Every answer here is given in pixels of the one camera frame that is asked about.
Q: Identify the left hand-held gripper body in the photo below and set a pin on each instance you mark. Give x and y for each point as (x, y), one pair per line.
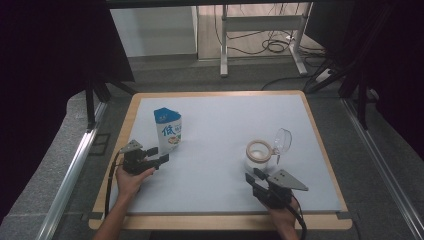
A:
(135, 163)

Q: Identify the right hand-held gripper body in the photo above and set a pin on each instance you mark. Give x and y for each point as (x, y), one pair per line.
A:
(278, 193)

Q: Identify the blue and white milk pouch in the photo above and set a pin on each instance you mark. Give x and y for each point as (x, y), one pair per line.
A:
(168, 131)

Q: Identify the person's left hand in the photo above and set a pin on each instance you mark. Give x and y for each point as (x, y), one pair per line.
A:
(128, 185)

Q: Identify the person's right hand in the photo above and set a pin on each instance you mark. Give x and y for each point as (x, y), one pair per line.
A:
(285, 218)

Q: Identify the black tripod stand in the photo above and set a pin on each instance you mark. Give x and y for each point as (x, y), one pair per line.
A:
(90, 106)

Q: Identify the white power strip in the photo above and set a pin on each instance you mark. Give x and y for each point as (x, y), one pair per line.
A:
(323, 76)

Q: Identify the white panel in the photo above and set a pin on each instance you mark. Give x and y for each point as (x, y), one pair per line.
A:
(153, 31)

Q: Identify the black metal stand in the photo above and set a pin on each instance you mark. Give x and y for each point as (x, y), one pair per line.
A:
(362, 100)

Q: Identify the black curtain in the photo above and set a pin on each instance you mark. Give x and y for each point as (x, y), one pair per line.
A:
(396, 50)
(43, 66)

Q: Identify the aluminium rail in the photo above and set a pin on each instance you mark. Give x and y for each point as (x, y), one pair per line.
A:
(70, 183)
(390, 176)

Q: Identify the white metal desk frame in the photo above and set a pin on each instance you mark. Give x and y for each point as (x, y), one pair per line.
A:
(263, 23)

